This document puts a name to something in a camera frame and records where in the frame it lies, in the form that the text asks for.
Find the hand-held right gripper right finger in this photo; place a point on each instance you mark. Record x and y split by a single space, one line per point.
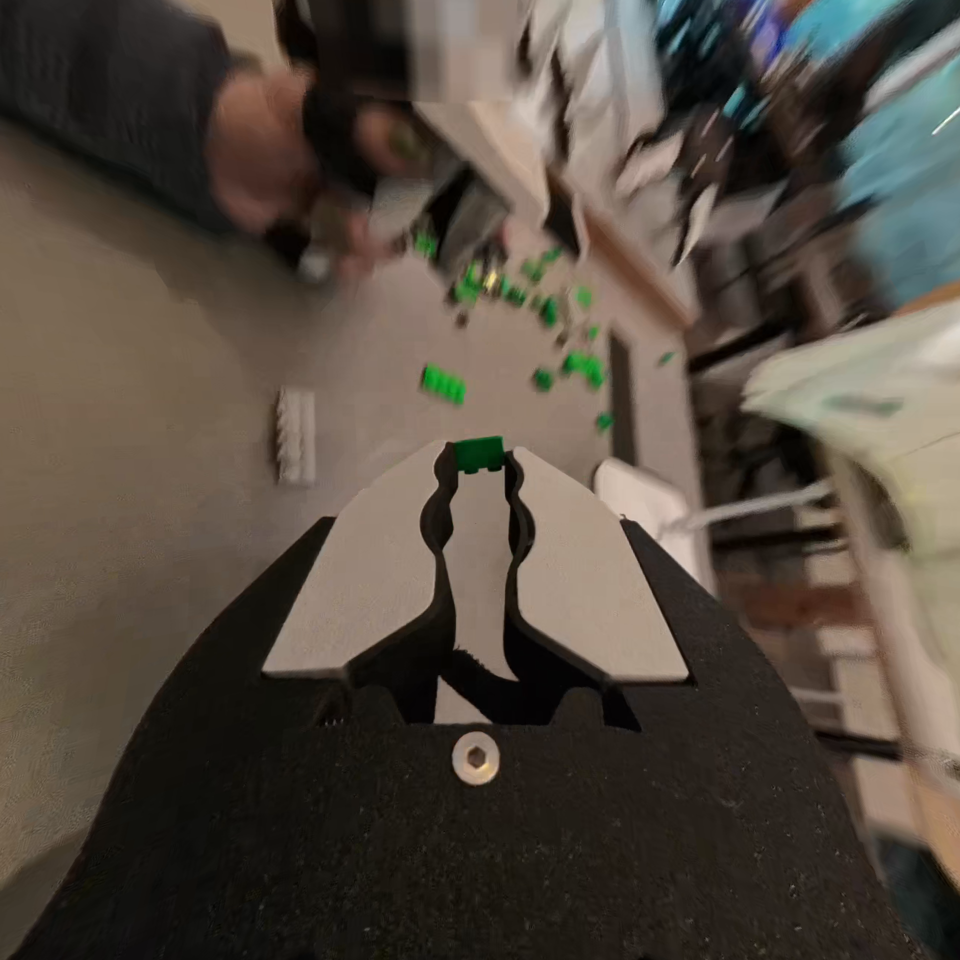
592 592

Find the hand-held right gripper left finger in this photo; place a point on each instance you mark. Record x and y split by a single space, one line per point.
360 585

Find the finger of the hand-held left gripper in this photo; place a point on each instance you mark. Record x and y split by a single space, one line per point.
399 206
486 219

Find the light grey long plate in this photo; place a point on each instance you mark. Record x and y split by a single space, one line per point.
296 439

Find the short green plate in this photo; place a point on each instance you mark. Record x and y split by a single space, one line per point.
480 454

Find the person's left forearm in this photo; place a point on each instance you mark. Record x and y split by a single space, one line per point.
112 90

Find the grey desk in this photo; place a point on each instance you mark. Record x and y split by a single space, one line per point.
150 450

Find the person's left hand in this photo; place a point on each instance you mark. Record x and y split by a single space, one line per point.
255 150

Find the wood edged white table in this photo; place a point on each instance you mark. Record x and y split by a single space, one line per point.
517 150

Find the wide green flat plate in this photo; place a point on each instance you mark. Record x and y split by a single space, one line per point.
442 384

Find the pile of loose toy bricks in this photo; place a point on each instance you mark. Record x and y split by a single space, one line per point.
585 367

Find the instruction booklet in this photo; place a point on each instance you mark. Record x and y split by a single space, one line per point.
862 390

